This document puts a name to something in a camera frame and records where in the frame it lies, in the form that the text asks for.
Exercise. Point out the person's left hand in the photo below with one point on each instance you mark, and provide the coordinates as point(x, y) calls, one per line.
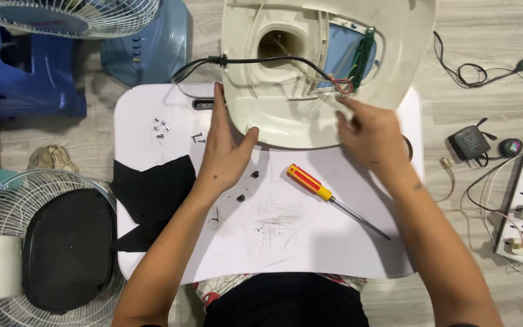
point(220, 159)

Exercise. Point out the green circuit board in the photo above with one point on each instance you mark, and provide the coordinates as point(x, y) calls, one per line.
point(362, 57)

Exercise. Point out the person's right fingers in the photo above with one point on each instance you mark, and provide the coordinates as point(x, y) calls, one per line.
point(347, 116)

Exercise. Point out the person's right hand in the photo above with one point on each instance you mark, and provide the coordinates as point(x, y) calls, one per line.
point(377, 141)

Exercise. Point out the white lap table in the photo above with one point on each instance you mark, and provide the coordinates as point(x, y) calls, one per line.
point(288, 240)

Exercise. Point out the white charger plug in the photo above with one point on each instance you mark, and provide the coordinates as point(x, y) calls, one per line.
point(519, 245)

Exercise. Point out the person's patterned shirt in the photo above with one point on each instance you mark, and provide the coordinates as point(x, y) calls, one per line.
point(211, 290)

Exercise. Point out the blue plastic stool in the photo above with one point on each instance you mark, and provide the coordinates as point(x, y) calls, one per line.
point(39, 77)

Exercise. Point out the black cloth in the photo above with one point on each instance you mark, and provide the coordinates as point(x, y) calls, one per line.
point(157, 193)

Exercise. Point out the black oval base plate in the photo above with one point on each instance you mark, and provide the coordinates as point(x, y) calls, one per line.
point(68, 250)

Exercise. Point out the black portable speaker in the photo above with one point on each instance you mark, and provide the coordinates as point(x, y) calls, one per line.
point(470, 141)

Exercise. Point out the person's black shorts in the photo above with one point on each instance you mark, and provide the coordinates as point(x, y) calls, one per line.
point(288, 302)

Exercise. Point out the blue grey fan base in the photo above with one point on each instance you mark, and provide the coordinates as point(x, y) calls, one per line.
point(157, 45)

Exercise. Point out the small round black device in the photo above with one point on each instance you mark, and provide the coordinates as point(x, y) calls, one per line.
point(510, 147)

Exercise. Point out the white fan with blue blades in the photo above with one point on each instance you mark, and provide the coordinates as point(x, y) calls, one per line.
point(61, 16)

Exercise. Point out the crumpled beige rag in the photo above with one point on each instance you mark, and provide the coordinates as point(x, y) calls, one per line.
point(52, 158)

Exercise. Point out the cream plastic fan base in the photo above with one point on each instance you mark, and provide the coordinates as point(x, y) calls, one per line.
point(279, 113)

